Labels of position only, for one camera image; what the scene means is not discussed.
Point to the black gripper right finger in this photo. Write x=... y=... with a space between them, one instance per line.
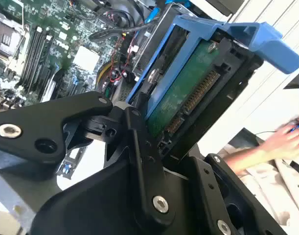
x=210 y=186

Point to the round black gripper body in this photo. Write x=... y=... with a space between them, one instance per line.
x=98 y=203

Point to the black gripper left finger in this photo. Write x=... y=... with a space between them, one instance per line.
x=29 y=117

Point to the hard disk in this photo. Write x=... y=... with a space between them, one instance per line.
x=178 y=98

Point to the person's hand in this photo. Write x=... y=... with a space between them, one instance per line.
x=283 y=144

